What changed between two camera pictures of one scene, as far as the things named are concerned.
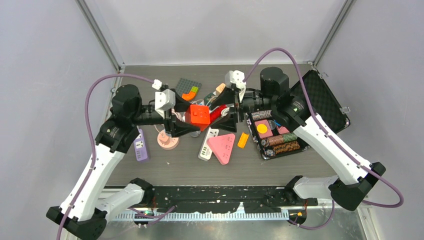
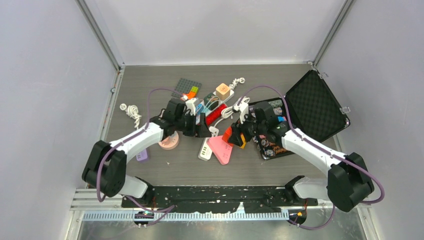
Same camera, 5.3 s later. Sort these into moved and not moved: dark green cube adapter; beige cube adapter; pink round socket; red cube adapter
Moved: red cube adapter
Not moved: pink round socket; beige cube adapter; dark green cube adapter
